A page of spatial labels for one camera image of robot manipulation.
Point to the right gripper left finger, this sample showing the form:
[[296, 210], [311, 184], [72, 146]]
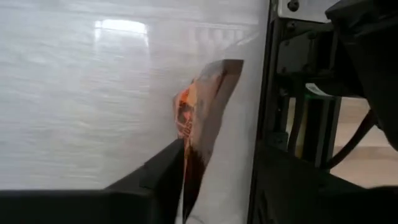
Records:
[[124, 205]]

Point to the brown orange spice packet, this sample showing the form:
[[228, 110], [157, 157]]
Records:
[[205, 109]]

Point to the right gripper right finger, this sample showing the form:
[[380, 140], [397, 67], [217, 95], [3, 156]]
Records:
[[295, 202]]

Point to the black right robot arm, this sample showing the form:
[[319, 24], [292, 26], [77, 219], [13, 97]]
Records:
[[373, 62]]

